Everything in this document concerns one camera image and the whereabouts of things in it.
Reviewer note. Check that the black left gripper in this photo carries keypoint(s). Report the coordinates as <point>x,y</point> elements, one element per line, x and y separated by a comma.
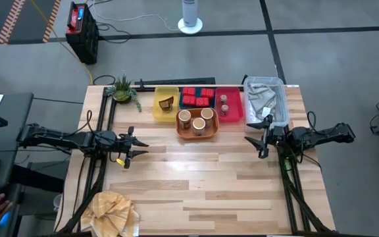
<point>125,141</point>

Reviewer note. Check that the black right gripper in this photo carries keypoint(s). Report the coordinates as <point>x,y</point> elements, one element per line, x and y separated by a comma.
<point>276,136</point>

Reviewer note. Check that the small glass spice jar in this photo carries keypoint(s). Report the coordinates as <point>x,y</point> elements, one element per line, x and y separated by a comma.
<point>223,98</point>
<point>224,110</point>

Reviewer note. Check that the brown spice pouch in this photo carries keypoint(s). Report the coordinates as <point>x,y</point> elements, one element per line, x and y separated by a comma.
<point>166,105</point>

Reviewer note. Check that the tall tan-lidded spice jar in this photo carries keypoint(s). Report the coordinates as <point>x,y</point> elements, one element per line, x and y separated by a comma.
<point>198,125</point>
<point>185,118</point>
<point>207,115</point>

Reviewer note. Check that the red-lidded patterned spice tin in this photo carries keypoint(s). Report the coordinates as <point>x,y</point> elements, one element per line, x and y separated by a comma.
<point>189,91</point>
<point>189,100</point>
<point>202,102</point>
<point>208,93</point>

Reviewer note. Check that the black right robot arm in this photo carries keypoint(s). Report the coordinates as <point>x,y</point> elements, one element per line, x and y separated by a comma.
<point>324,133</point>

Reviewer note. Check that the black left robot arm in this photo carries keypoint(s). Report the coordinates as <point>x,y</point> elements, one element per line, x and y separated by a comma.
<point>61,136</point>

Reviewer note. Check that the yellow tag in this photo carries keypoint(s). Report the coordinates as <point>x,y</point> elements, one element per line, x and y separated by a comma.
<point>120,162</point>

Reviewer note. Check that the grey cloth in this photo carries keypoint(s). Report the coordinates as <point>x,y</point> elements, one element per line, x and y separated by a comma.
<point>258,98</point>

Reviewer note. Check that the pink plastic bin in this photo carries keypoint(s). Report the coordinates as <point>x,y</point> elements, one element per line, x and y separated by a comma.
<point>235,108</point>

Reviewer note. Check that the yellow plastic bin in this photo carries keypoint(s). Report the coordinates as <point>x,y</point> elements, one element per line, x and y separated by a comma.
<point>158,115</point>

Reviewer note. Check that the clear plastic storage bin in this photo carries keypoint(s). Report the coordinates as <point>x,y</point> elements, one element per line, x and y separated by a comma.
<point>281,98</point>

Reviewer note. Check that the orange plastic bin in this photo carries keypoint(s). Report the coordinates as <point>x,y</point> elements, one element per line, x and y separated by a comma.
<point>209,131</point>

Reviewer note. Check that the potted succulent plant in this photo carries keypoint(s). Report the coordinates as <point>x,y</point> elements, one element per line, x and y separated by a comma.
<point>122,93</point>

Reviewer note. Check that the yellow checked cloth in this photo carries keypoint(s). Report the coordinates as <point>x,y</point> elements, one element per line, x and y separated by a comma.
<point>110,214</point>

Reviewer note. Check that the teal plastic bin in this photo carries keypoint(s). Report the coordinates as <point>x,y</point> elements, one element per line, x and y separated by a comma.
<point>197,93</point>

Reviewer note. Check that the black bar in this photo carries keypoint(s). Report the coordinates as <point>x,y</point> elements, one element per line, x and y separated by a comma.
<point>183,81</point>

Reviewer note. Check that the black and red toolbox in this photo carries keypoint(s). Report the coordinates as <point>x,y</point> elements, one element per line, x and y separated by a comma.
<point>84,39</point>

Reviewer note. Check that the black computer desk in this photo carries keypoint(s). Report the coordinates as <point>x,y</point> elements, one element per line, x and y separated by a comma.
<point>15,112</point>

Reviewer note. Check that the grey cylinder on white base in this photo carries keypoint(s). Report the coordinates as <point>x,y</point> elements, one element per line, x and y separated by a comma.
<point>189,13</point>

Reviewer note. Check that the blue glowing computer mouse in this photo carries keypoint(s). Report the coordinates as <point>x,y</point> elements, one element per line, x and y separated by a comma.
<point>4,220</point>

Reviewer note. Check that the hazard striped floor ramp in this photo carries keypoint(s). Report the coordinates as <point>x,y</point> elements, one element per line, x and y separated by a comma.
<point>38,19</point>

